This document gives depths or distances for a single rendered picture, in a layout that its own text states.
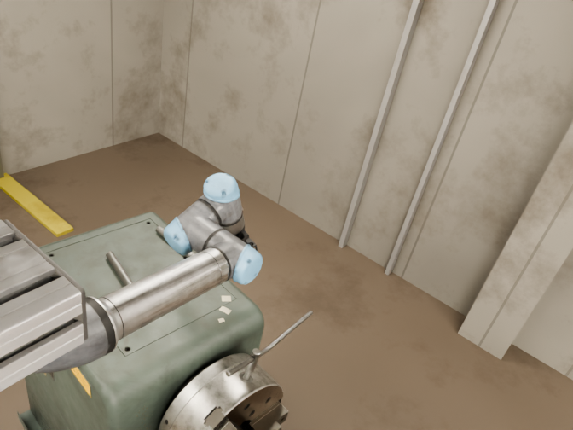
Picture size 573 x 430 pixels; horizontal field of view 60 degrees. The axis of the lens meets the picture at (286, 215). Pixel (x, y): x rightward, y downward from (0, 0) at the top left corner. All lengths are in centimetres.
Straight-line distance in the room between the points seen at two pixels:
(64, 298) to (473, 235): 321
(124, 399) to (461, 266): 271
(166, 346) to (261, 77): 296
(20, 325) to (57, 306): 2
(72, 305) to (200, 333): 102
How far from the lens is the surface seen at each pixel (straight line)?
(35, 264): 33
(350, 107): 354
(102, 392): 123
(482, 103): 316
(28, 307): 31
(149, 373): 126
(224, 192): 107
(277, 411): 140
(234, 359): 131
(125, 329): 84
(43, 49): 416
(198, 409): 125
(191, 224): 105
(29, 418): 208
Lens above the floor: 224
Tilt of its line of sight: 33 degrees down
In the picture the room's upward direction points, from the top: 13 degrees clockwise
